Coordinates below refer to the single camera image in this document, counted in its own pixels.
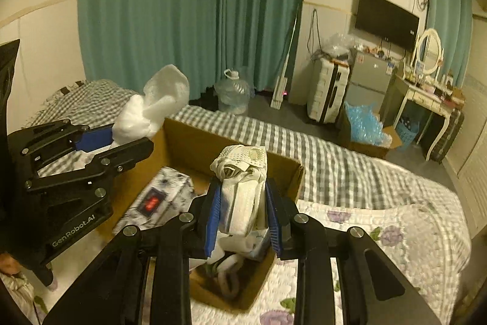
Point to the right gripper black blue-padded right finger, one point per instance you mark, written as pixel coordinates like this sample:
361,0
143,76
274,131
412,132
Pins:
373,289

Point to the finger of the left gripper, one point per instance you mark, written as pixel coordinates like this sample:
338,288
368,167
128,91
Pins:
103,166
36,147

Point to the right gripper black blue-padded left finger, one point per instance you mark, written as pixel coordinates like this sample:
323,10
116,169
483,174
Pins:
144,271

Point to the floral tissue pack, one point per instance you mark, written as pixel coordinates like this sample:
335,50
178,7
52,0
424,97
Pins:
168,194

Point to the white blue-trimmed sock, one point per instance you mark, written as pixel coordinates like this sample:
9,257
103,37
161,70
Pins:
167,92

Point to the white cloth bundle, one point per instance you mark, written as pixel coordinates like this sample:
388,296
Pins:
242,171

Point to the white fluffy sock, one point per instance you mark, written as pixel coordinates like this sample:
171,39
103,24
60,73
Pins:
225,271

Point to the person's left hand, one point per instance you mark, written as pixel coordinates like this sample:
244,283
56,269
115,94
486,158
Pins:
9,265

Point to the brown cardboard box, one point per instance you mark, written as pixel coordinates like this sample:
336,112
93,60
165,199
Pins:
191,151

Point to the blue tissue packet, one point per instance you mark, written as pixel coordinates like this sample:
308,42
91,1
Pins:
256,244

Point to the grey checked bed sheet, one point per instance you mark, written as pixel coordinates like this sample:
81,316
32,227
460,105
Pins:
334,175

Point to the white louvred wardrobe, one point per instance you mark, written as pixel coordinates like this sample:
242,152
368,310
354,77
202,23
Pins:
467,155

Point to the clear water jug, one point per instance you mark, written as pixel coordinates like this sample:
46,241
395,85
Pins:
233,93

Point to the blue plastic bag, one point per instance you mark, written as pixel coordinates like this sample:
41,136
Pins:
365,127

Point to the blue laundry basket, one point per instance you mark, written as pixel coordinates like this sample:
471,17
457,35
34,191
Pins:
407,129

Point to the white dressing table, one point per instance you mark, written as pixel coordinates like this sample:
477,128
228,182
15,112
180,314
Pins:
399,93

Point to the green curtain left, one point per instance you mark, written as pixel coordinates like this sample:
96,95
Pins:
128,41

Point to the green curtain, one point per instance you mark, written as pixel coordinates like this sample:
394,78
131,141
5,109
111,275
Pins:
452,20
128,41

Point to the small silver fridge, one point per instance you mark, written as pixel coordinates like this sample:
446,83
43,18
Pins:
368,81

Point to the white suitcase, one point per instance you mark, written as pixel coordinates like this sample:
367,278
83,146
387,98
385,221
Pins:
329,81

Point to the white oval vanity mirror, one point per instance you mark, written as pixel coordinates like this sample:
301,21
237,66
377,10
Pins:
428,53

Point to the green curtain right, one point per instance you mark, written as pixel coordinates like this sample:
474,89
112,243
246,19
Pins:
452,20

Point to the black wall television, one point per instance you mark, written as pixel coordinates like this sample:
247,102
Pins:
389,22

